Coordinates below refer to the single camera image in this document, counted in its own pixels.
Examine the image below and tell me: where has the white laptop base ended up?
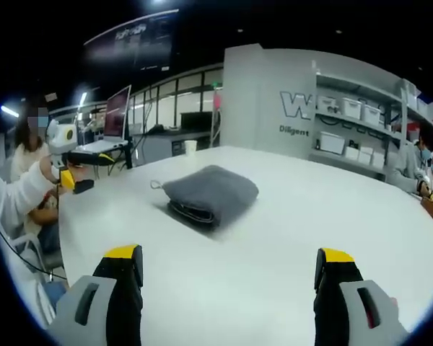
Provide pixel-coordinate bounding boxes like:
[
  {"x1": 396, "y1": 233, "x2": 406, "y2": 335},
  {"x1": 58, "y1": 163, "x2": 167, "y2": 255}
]
[{"x1": 74, "y1": 139, "x2": 130, "y2": 155}]

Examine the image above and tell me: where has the tilted monitor screen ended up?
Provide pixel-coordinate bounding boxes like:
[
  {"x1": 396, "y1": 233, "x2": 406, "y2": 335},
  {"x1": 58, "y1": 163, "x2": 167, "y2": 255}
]
[{"x1": 103, "y1": 84, "x2": 133, "y2": 142}]

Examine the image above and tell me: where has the grey towel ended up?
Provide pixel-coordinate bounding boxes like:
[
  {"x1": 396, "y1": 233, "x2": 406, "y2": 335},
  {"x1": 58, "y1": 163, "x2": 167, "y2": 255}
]
[{"x1": 150, "y1": 164, "x2": 260, "y2": 232}]

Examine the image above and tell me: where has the grey background desk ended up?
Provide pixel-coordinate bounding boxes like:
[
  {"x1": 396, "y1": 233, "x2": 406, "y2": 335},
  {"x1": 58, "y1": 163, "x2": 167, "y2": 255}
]
[{"x1": 128, "y1": 124, "x2": 222, "y2": 160}]

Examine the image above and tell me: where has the black monitor stand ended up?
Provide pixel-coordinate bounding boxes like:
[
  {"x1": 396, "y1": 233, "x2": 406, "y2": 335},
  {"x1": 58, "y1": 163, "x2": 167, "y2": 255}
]
[{"x1": 123, "y1": 136, "x2": 135, "y2": 170}]

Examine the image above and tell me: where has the white chair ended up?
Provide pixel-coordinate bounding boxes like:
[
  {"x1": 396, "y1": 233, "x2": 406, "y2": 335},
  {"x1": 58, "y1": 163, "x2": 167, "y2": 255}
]
[{"x1": 9, "y1": 233, "x2": 64, "y2": 277}]

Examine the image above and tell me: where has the grey shelf unit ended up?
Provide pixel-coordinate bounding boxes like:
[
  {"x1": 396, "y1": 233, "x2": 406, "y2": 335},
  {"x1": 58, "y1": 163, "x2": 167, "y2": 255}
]
[{"x1": 307, "y1": 60, "x2": 433, "y2": 183}]

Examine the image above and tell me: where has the white lidded storage bin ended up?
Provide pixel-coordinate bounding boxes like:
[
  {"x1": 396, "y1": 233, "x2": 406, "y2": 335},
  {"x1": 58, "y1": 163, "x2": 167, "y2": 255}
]
[
  {"x1": 340, "y1": 98, "x2": 362, "y2": 119},
  {"x1": 362, "y1": 103, "x2": 382, "y2": 126},
  {"x1": 318, "y1": 130, "x2": 346, "y2": 155}
]

